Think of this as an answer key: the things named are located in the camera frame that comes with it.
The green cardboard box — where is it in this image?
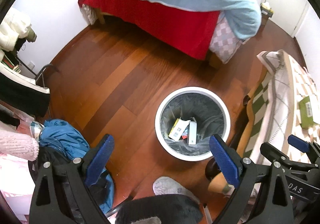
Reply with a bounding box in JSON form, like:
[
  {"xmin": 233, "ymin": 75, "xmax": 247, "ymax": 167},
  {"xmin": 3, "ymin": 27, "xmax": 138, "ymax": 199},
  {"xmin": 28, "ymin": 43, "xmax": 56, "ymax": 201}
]
[{"xmin": 299, "ymin": 96, "xmax": 314, "ymax": 129}]

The white pink cosmetic box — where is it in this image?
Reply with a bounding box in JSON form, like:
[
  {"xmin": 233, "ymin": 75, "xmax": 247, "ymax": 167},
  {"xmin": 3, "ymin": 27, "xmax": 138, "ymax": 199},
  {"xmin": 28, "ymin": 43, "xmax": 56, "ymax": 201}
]
[{"xmin": 188, "ymin": 118, "xmax": 197, "ymax": 145}]

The white round trash bin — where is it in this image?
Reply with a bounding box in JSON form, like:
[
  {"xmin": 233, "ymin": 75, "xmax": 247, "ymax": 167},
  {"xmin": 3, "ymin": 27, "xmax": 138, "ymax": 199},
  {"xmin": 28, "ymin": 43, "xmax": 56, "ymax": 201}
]
[{"xmin": 155, "ymin": 86, "xmax": 231, "ymax": 162}]

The white grey patterned quilt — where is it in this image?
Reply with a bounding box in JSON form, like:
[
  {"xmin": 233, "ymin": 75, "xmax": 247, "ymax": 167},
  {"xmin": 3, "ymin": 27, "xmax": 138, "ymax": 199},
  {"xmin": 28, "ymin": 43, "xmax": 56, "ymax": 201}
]
[{"xmin": 249, "ymin": 50, "xmax": 293, "ymax": 165}]

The blue jacket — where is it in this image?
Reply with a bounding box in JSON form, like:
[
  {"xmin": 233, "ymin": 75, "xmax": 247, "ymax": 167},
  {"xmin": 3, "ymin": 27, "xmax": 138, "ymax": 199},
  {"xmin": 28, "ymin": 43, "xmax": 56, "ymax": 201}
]
[{"xmin": 39, "ymin": 119, "xmax": 114, "ymax": 214}]

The red blue small packet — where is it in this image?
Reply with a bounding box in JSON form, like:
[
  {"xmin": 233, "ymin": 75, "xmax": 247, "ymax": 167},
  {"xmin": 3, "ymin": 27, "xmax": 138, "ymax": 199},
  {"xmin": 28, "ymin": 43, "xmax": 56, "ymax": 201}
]
[{"xmin": 181, "ymin": 129, "xmax": 189, "ymax": 139}]

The green checkered orange blanket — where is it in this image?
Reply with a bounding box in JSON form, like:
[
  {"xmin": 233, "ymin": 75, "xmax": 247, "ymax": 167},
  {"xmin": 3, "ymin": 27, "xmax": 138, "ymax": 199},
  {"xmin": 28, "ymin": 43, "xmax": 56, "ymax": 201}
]
[{"xmin": 205, "ymin": 67, "xmax": 272, "ymax": 195}]

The beige checkered bed cover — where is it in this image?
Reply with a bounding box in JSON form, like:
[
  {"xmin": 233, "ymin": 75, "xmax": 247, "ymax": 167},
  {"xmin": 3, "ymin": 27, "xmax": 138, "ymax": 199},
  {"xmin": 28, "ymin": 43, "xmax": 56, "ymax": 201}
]
[{"xmin": 285, "ymin": 49, "xmax": 320, "ymax": 162}]

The yellow box in bin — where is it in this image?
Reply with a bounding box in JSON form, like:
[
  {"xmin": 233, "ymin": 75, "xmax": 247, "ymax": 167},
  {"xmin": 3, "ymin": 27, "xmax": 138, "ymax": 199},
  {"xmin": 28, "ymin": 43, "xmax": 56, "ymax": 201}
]
[{"xmin": 169, "ymin": 118, "xmax": 180, "ymax": 137}]

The grey plastic bin liner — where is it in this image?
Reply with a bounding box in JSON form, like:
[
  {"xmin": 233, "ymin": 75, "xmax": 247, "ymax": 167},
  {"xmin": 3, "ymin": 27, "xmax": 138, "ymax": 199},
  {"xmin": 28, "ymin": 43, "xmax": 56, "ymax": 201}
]
[{"xmin": 159, "ymin": 93, "xmax": 225, "ymax": 156}]

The black trouser leg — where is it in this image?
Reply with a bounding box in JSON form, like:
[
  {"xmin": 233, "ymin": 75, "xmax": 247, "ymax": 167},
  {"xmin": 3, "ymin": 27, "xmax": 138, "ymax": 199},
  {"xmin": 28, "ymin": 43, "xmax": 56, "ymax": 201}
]
[{"xmin": 115, "ymin": 194, "xmax": 203, "ymax": 223}]

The pink fuzzy garment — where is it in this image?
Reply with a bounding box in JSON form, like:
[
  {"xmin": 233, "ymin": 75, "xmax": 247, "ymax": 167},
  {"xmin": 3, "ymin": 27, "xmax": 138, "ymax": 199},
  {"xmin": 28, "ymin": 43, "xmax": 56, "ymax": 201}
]
[{"xmin": 0, "ymin": 130, "xmax": 39, "ymax": 161}]

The black white chair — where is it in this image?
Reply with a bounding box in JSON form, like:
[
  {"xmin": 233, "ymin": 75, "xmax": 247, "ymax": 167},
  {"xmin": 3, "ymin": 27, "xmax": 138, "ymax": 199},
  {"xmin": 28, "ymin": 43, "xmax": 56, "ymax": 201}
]
[{"xmin": 1, "ymin": 64, "xmax": 50, "ymax": 117}]

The checkered pink grey pillow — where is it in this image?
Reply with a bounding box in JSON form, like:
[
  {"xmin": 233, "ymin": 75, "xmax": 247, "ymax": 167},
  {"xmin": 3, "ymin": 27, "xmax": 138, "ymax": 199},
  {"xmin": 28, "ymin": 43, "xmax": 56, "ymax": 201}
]
[{"xmin": 209, "ymin": 12, "xmax": 248, "ymax": 64}]

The red bed sheet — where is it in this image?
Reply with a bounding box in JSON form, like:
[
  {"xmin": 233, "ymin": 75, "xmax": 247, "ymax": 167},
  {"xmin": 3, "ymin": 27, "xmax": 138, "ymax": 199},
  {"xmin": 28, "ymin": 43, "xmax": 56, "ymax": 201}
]
[{"xmin": 78, "ymin": 0, "xmax": 220, "ymax": 60}]

